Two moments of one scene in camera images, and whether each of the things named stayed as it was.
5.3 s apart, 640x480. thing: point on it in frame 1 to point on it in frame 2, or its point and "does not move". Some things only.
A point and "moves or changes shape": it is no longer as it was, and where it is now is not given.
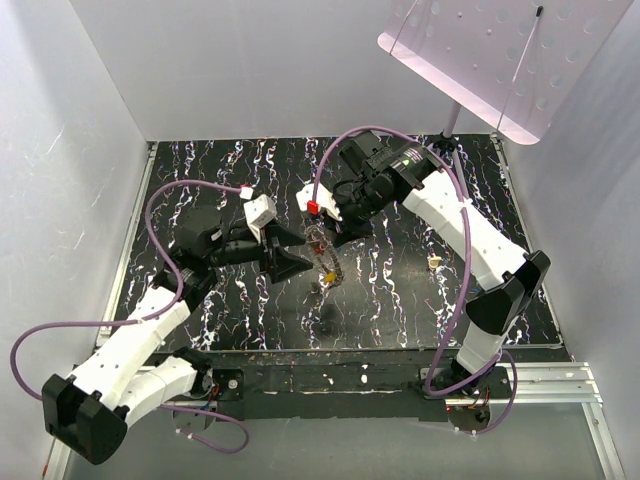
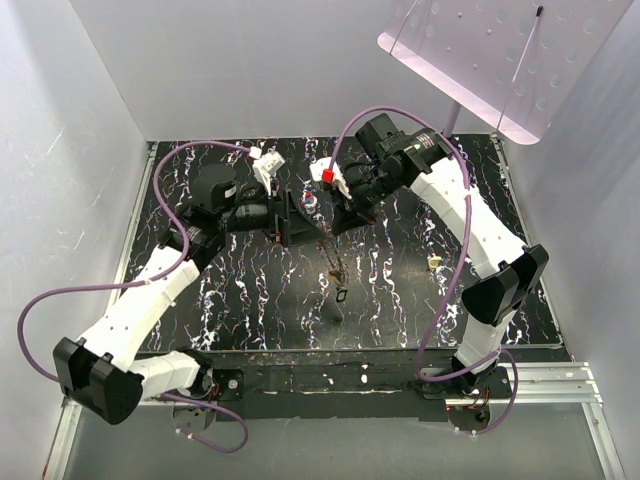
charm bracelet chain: x=324 y=248 moves or changes shape
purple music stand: x=513 y=63 does not move
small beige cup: x=434 y=261 does not move
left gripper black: x=283 y=264 to x=285 y=219
